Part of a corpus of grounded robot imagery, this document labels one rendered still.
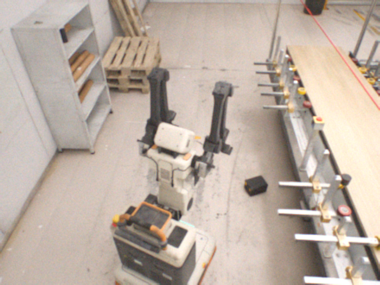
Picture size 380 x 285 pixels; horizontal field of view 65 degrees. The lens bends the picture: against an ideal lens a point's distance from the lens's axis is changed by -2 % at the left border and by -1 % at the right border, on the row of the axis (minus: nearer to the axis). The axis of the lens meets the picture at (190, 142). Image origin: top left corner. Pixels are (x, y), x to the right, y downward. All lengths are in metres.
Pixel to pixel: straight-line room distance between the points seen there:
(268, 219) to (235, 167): 0.76
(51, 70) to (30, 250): 1.72
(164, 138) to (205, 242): 1.09
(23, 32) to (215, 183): 2.40
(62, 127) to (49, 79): 0.63
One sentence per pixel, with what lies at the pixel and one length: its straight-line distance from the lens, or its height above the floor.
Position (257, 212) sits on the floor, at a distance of 3.15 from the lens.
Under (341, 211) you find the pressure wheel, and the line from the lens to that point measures 2.19.
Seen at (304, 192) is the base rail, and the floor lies 0.70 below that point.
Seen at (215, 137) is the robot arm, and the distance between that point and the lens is 1.84.
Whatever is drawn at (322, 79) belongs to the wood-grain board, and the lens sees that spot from 3.59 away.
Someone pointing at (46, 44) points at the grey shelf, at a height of 1.39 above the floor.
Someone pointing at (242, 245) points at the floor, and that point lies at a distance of 2.92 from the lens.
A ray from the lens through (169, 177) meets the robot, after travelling 1.91.
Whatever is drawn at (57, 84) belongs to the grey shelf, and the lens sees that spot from 3.38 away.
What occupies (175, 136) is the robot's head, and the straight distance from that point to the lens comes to 1.79.
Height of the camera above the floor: 2.50
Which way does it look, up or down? 41 degrees down
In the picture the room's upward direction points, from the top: 1 degrees counter-clockwise
